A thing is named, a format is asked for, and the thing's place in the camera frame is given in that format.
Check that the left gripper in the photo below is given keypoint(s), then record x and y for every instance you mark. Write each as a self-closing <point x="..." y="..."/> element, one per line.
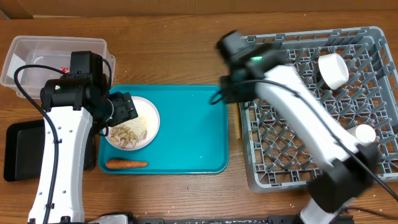
<point x="125" y="107"/>

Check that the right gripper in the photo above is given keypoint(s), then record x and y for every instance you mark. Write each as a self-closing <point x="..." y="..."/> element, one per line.
<point x="232" y="97"/>

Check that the red foil wrapper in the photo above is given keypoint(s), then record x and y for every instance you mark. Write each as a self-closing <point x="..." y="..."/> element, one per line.
<point x="65" y="70"/>

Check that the white bowl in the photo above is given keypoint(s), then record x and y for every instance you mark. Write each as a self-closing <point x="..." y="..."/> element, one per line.
<point x="333" y="70"/>

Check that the white cup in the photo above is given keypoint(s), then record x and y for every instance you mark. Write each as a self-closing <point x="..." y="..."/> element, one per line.
<point x="364" y="133"/>

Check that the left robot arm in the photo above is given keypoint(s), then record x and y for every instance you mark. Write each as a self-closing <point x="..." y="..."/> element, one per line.
<point x="74" y="111"/>

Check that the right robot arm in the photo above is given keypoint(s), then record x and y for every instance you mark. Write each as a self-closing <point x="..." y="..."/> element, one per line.
<point x="348" y="167"/>

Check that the peanut shells pile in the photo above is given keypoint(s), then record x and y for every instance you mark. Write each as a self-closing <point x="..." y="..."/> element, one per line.
<point x="125" y="136"/>

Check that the pink plate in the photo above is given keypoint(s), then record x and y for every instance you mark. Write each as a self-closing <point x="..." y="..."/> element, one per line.
<point x="148" y="118"/>

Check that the orange carrot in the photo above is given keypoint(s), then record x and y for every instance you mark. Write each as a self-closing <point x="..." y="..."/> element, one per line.
<point x="124" y="164"/>

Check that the teal serving tray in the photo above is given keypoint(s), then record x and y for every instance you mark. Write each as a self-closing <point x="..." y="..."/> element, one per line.
<point x="193" y="137"/>

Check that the clear plastic bin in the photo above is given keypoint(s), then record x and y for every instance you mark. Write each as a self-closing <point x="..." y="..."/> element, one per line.
<point x="51" y="51"/>

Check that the black tray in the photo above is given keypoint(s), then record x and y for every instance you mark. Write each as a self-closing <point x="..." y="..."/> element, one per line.
<point x="24" y="150"/>

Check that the gray dish rack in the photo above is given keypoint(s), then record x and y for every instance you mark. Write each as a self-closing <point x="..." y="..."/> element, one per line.
<point x="275" y="158"/>

